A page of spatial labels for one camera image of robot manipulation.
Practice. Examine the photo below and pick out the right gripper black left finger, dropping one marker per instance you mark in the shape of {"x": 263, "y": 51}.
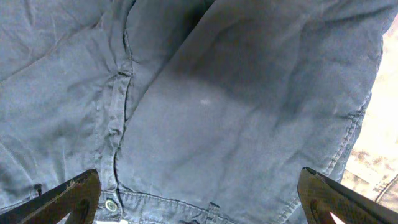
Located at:
{"x": 74, "y": 201}

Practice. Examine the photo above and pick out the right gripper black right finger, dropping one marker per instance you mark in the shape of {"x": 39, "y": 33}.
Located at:
{"x": 323, "y": 199}

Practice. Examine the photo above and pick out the dark blue shorts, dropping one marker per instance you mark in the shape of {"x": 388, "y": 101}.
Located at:
{"x": 190, "y": 111}

